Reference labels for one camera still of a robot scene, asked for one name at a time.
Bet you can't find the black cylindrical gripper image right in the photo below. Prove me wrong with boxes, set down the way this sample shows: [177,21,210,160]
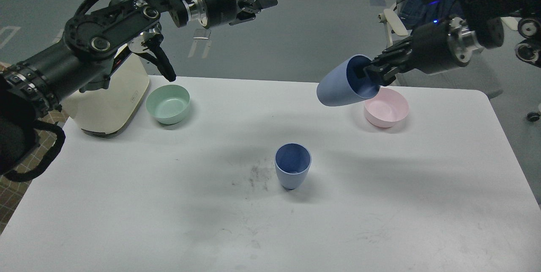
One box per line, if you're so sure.
[358,17,484,86]

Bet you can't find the blue cup image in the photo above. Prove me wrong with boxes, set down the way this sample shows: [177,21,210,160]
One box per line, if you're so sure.
[316,55,380,107]
[274,143,312,190]

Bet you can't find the pink bowl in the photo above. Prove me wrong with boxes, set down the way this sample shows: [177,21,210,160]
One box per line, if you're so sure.
[364,88,410,129]

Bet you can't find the blue denim jacket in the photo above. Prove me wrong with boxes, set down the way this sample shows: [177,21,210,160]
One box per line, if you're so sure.
[396,0,465,30]

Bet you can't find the green bowl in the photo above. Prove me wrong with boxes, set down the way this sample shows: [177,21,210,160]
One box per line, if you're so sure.
[145,84,191,125]

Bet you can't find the cream white toaster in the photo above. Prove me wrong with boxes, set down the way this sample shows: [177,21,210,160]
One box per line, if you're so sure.
[62,54,150,137]

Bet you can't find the beige checkered cloth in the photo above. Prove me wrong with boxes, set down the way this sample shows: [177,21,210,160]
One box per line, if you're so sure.
[0,62,68,234]

